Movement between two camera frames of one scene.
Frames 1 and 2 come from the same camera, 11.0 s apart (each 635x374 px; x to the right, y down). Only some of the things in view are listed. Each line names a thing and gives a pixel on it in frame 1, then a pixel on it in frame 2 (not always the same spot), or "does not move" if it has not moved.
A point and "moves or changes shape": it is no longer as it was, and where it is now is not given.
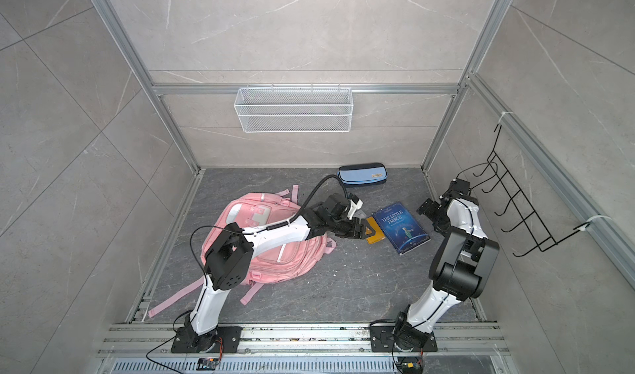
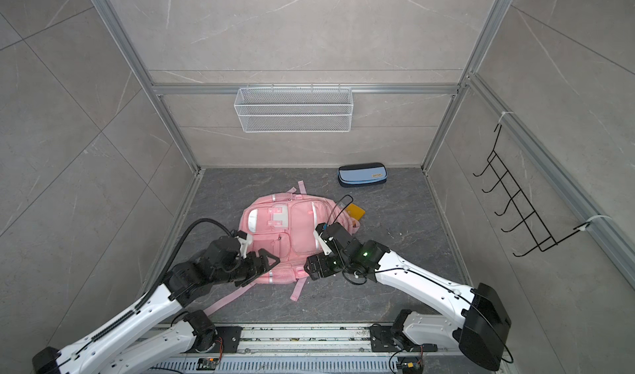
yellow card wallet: (379, 233) → (355, 211)
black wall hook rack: (541, 237) does not move
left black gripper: (359, 232) → (258, 266)
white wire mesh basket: (293, 109) does not move
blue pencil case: (363, 174) does not move
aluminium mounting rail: (458, 338) does not move
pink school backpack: (268, 264) moves or changes shape
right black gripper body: (439, 217) → (328, 265)
